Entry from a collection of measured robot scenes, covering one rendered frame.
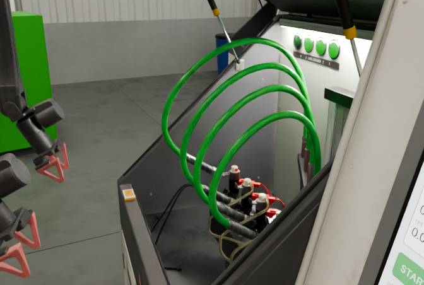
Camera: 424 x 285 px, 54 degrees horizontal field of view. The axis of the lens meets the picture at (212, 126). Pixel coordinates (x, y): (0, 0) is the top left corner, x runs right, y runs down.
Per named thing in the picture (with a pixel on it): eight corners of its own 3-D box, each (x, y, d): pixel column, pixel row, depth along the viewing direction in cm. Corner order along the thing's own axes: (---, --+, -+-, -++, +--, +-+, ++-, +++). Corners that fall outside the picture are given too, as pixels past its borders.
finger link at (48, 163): (74, 169, 127) (57, 144, 124) (71, 179, 120) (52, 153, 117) (55, 180, 127) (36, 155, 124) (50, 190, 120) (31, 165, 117)
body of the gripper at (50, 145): (61, 142, 129) (47, 122, 126) (55, 154, 119) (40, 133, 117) (43, 152, 129) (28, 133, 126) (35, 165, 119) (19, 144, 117)
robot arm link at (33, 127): (16, 118, 122) (10, 124, 117) (36, 107, 122) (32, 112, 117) (29, 137, 124) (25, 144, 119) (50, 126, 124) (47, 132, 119)
